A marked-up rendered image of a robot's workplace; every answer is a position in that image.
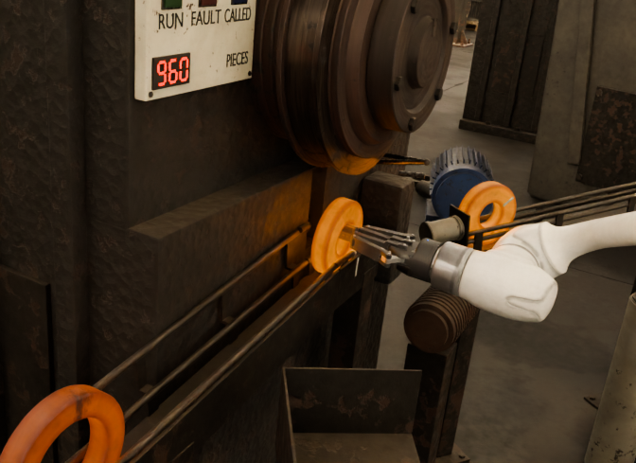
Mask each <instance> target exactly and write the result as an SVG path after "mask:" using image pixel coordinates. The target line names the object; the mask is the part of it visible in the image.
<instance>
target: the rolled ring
mask: <svg viewBox="0 0 636 463"><path fill-rule="evenodd" d="M83 418H88V420H89V424H90V440H89V445H88V449H87V452H86V455H85V457H84V459H83V461H82V463H115V462H116V461H117V460H118V459H119V457H120V454H121V451H122V447H123V442H124V435H125V421H124V416H123V412H122V409H121V407H120V405H119V404H118V402H117V401H116V400H115V398H114V397H112V396H111V395H109V394H107V393H105V392H103V391H100V390H98V389H96V388H94V387H93V386H90V385H86V384H75V385H69V386H66V387H64V388H62V389H59V390H57V391H55V392H53V393H52V394H50V395H49V396H47V397H46V398H44V399H43V400H42V401H40V402H39V403H38V404H37V405H36V406H34V407H33V408H32V409H31V410H30V411H29V412H28V413H27V415H26V416H25V417H24V418H23V419H22V421H21V422H20V423H19V424H18V426H17V427H16V429H15V430H14V431H13V433H12V435H11V436H10V438H9V440H8V442H7V444H6V446H5V448H4V450H3V452H2V453H1V455H0V463H41V461H42V459H43V457H44V454H45V453H46V451H47V450H48V448H49V447H50V445H51V444H52V443H53V441H54V440H55V439H56V438H57V437H58V436H59V434H60V433H61V432H63V431H64V430H65V429H66V428H67V427H69V426H70V425H71V424H73V423H74V422H76V421H78V420H80V419H83Z"/></svg>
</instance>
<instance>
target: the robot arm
mask: <svg viewBox="0 0 636 463"><path fill-rule="evenodd" d="M338 239H341V240H346V241H349V242H350V245H349V247H350V248H351V249H353V250H355V251H357V252H359V253H361V254H363V255H365V256H367V257H369V258H371V259H373V260H375V261H377V262H379V263H380V264H381V265H382V266H384V267H386V268H389V267H390V264H391V263H396V264H398V265H401V266H406V267H407V266H408V267H409V268H410V269H411V274H412V276H414V277H417V278H420V279H423V280H426V281H428V282H431V285H432V286H433V287H434V288H435V289H438V290H441V291H443V292H446V293H449V294H453V295H455V296H459V297H461V298H463V299H465V300H467V301H468V302H469V303H470V304H472V305H473V306H475V307H477V308H479V309H481V310H483V311H486V312H490V313H493V314H496V315H499V316H501V317H504V318H508V319H512V320H517V321H522V322H541V321H542V320H544V319H545V318H546V316H547V315H548V314H549V312H550V310H551V309H552V308H553V305H554V303H555V300H556V297H557V282H556V281H555V280H554V278H555V277H557V276H560V275H562V274H564V273H566V271H567V269H568V266H569V264H570V262H571V261H572V260H573V259H575V258H577V257H579V256H581V255H584V254H586V253H589V252H591V251H595V250H599V249H603V248H611V247H621V246H632V245H636V211H633V212H628V213H624V214H619V215H614V216H609V217H605V218H600V219H595V220H591V221H586V222H583V223H576V224H572V225H567V226H554V225H551V224H550V223H548V222H544V223H535V224H525V225H521V226H518V227H515V228H513V229H512V230H510V231H509V232H507V233H506V234H505V235H503V236H502V237H501V238H500V239H499V240H498V241H497V242H496V243H495V245H494V246H493V247H492V249H491V250H487V251H486V252H482V251H477V250H474V249H472V248H468V247H466V246H463V245H460V244H457V243H454V242H451V241H447V242H445V243H444V244H443V243H442V242H439V241H436V240H431V239H428V238H425V239H423V240H421V241H420V242H417V241H415V235H414V234H405V233H400V232H396V231H392V230H388V229H384V228H379V227H376V226H372V225H366V226H365V228H364V227H358V226H356V225H353V224H350V223H348V224H346V225H345V226H344V228H343V229H342V231H341V233H340V236H339V238H338Z"/></svg>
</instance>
